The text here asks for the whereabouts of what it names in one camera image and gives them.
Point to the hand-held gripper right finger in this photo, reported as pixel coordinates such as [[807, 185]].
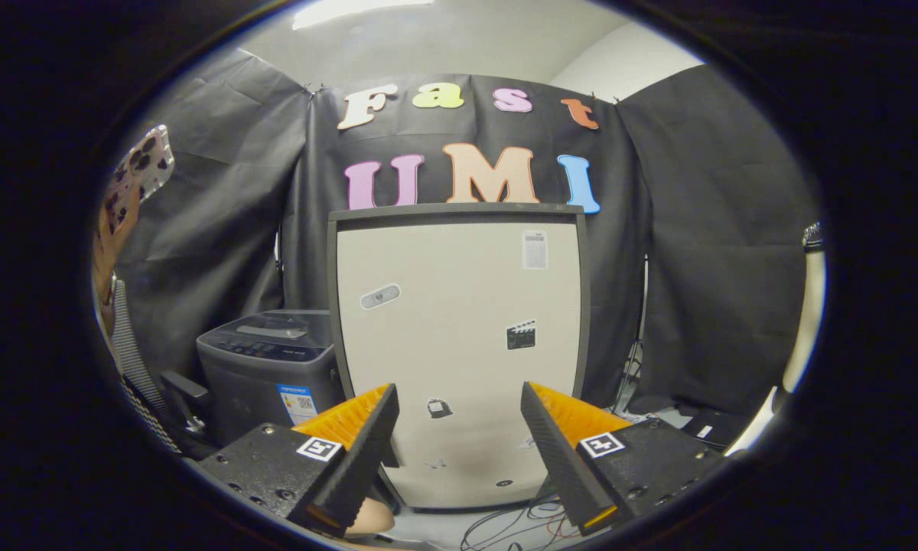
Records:
[[558, 459]]

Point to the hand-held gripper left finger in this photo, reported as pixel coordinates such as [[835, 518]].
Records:
[[363, 459]]

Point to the grey washing machine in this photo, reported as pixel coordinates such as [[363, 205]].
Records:
[[245, 390]]

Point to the person's knee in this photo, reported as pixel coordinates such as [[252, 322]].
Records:
[[373, 519]]

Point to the black flat device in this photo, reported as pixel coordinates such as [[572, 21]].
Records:
[[715, 427]]

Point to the houndstooth patterned clothing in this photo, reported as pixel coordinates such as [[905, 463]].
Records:
[[141, 383]]

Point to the black backdrop cloth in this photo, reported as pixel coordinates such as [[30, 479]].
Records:
[[696, 229]]

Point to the smartphone in clear case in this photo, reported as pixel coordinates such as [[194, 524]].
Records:
[[147, 157]]

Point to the beige cabinet with grey frame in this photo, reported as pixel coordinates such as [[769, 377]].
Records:
[[459, 321]]

